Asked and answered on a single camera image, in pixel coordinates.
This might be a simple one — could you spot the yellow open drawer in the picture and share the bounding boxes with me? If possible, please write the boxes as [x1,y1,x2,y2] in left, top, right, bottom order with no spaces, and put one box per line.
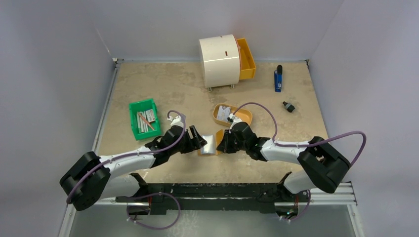
[237,38,256,80]

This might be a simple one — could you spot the small black knob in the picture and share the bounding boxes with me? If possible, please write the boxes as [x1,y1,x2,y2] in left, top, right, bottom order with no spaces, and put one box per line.
[283,101,295,113]

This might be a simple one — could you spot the aluminium frame rail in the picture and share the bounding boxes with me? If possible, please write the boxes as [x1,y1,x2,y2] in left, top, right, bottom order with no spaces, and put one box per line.
[67,182,358,207]

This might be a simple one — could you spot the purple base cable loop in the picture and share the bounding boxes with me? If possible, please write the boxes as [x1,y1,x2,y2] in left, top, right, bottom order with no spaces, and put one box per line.
[126,191,182,230]

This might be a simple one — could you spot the green plastic bin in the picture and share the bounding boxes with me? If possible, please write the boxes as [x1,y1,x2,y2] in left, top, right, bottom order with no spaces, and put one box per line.
[129,98,162,141]

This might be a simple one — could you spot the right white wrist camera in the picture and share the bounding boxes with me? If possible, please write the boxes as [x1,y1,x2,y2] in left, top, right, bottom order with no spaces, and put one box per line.
[227,113,242,126]

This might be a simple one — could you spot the white credit card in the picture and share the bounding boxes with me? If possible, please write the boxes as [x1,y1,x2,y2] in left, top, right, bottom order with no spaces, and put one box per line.
[216,105,231,121]

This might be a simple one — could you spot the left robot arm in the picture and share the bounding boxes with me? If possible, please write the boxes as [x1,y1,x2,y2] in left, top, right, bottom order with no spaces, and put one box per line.
[59,125,207,211]

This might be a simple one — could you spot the brown pencil in bin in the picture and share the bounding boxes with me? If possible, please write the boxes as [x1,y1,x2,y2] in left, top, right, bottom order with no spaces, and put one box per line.
[138,112,154,130]

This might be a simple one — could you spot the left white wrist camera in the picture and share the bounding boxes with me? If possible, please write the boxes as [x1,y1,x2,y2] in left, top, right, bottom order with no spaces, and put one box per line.
[168,115,184,128]

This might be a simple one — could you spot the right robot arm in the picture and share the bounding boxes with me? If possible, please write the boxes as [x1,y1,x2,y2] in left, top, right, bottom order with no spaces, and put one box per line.
[216,122,351,201]

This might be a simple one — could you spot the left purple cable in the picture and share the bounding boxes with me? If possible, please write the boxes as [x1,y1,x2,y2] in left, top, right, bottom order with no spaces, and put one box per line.
[66,110,187,205]

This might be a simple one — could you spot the yellow oval plastic tray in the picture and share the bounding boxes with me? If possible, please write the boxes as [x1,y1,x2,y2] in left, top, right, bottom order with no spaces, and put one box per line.
[212,103,253,127]

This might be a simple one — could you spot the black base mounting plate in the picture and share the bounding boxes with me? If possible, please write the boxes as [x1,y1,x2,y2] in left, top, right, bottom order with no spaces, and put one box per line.
[115,182,310,217]

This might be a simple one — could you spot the small card box in bin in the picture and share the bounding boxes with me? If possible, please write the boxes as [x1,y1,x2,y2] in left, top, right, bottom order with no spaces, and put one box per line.
[145,109,156,123]

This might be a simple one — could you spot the grey tubes in bin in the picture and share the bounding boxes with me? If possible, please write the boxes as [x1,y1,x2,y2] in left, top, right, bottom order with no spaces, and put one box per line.
[137,112,149,133]

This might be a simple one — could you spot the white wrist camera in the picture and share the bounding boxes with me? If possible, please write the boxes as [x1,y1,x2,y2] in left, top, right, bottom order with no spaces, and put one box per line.
[227,113,242,126]
[168,115,184,128]

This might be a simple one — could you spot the cream round drawer cabinet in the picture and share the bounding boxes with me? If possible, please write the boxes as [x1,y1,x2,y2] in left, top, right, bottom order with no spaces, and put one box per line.
[199,34,241,90]

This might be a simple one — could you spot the yellow leather card holder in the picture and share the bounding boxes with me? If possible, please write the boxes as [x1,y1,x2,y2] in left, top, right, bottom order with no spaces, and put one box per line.
[197,130,224,156]

